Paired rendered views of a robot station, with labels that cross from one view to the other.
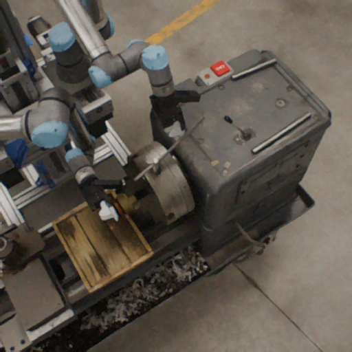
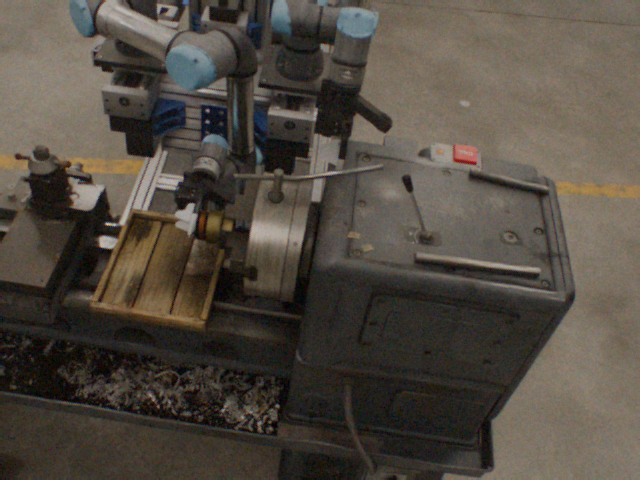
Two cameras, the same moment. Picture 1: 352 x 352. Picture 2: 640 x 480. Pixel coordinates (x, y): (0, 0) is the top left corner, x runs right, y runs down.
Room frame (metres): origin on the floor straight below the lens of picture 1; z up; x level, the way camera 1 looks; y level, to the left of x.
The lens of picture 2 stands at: (-0.16, -0.56, 2.35)
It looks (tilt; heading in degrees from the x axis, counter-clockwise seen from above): 48 degrees down; 28
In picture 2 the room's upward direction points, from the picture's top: 10 degrees clockwise
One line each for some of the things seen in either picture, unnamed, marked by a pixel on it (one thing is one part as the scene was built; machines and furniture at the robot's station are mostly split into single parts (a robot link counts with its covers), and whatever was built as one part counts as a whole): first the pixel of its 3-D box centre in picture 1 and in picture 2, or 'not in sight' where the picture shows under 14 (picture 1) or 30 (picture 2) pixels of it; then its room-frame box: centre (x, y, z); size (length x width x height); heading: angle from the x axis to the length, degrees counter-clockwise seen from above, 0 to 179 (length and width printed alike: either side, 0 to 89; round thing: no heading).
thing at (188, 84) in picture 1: (185, 91); (399, 150); (1.14, -0.06, 1.24); 0.09 x 0.08 x 0.03; 119
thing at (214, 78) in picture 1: (215, 76); (453, 162); (1.21, -0.18, 1.23); 0.13 x 0.08 x 0.05; 119
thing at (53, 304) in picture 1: (23, 273); (45, 227); (0.52, 0.63, 0.95); 0.43 x 0.17 x 0.05; 29
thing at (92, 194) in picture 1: (93, 192); (195, 192); (0.79, 0.33, 1.08); 0.12 x 0.09 x 0.08; 29
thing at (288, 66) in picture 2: (71, 62); (300, 53); (1.35, 0.42, 1.21); 0.15 x 0.15 x 0.10
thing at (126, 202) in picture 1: (124, 203); (216, 227); (0.73, 0.21, 1.08); 0.09 x 0.09 x 0.09; 31
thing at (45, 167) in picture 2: (1, 245); (42, 160); (0.57, 0.66, 1.13); 0.08 x 0.08 x 0.03
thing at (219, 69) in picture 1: (220, 69); (464, 155); (1.22, -0.20, 1.26); 0.06 x 0.06 x 0.02; 29
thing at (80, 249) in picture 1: (102, 238); (165, 266); (0.66, 0.33, 0.89); 0.36 x 0.30 x 0.04; 29
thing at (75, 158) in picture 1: (78, 163); (211, 155); (0.93, 0.40, 1.08); 0.11 x 0.08 x 0.09; 29
